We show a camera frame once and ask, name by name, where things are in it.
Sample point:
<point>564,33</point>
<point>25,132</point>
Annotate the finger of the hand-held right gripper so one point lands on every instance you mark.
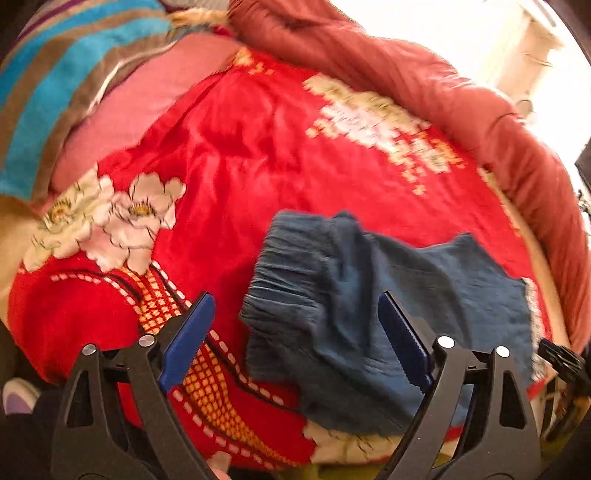
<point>561,357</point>

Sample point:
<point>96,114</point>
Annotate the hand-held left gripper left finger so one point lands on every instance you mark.
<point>187,337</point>

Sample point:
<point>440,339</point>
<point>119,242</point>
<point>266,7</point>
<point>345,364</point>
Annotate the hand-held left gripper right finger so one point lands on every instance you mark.
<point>404,341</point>

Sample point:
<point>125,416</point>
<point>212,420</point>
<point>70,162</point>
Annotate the blue pants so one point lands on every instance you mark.
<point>351,314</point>

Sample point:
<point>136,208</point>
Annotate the person's left hand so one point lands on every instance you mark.
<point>221,466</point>

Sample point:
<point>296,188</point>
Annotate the white purple shoe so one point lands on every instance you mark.
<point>19,396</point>

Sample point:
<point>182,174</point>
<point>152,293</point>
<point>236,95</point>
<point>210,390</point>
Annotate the red floral blanket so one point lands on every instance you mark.
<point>258,152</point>

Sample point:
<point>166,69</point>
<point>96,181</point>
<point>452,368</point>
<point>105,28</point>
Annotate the pink pillow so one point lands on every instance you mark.
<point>138,101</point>

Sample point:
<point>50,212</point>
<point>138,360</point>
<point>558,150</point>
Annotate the rust red quilt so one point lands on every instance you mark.
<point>406,69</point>

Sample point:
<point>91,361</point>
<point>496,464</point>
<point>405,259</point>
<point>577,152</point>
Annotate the striped blue brown blanket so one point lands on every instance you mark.
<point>51,78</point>

